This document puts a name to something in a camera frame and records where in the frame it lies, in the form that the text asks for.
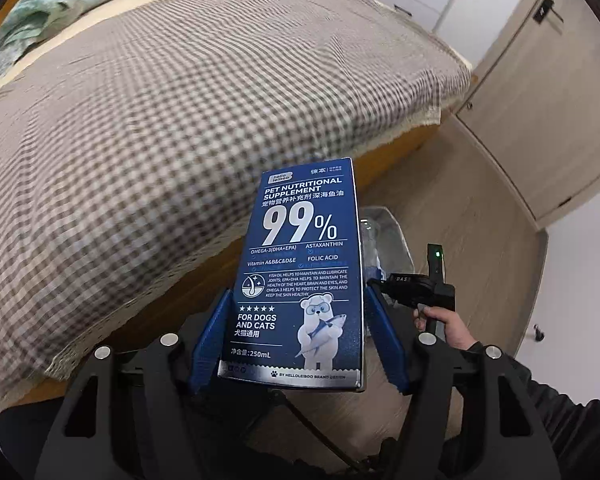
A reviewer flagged dark blue carton box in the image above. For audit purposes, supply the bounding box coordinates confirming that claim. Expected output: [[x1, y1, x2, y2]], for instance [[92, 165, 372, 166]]
[[216, 157, 368, 393]]

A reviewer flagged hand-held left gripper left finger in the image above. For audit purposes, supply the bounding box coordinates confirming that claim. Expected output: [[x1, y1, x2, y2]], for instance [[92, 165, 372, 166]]
[[34, 288, 234, 480]]

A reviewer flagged black cable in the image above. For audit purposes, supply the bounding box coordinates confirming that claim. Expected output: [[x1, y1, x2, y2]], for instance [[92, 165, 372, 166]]
[[275, 400, 361, 466]]

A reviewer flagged person's right forearm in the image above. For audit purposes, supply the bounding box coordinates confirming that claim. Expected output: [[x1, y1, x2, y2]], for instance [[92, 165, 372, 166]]
[[450, 339, 588, 441]]

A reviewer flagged person's left leg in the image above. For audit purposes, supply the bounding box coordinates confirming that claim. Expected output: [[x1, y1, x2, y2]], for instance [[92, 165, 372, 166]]
[[0, 399, 68, 480]]

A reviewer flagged black door handle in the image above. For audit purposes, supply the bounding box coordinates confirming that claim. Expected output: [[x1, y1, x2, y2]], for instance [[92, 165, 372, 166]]
[[532, 0, 566, 36]]

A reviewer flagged person's right hand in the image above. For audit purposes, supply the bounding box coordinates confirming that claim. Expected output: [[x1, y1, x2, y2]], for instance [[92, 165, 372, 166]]
[[412, 304, 469, 349]]

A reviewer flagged green floral quilt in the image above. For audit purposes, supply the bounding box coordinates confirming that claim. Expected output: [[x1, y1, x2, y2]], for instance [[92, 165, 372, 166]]
[[0, 0, 93, 86]]

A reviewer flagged brown checked blanket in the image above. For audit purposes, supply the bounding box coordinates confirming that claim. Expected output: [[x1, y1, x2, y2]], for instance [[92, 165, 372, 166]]
[[0, 0, 473, 408]]

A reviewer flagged wooden bed frame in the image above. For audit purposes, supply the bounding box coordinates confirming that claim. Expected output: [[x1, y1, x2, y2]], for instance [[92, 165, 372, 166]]
[[10, 117, 441, 406]]

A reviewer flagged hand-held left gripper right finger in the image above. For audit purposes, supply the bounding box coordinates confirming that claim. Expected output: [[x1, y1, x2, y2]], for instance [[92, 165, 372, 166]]
[[364, 281, 564, 480]]

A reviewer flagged beige door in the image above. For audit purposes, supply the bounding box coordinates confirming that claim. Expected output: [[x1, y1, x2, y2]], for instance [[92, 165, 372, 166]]
[[455, 0, 600, 223]]

